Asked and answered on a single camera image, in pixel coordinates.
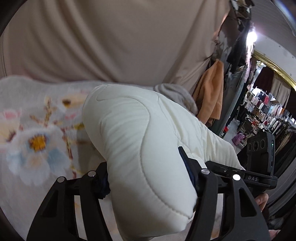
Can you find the gold framed mirror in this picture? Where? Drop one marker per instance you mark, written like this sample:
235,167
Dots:
267,88

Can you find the dark hanging clothes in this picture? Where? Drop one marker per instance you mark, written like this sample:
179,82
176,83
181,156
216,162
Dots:
231,46

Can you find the floral white blanket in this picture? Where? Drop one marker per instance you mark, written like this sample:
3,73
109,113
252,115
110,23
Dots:
42,138

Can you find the person's right hand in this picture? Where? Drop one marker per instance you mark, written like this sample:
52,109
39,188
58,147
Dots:
262,200

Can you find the cream quilted jacket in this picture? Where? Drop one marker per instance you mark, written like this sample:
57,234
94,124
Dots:
138,133

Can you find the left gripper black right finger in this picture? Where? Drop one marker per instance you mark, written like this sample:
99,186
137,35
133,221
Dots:
241,216

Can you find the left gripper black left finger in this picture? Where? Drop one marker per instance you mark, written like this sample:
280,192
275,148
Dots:
56,219

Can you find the beige curtain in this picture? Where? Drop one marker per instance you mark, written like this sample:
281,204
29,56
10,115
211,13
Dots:
135,42

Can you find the orange hanging garment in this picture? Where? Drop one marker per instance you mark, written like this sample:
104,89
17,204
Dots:
208,94

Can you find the grey knit garment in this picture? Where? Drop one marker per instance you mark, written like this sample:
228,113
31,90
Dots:
178,94

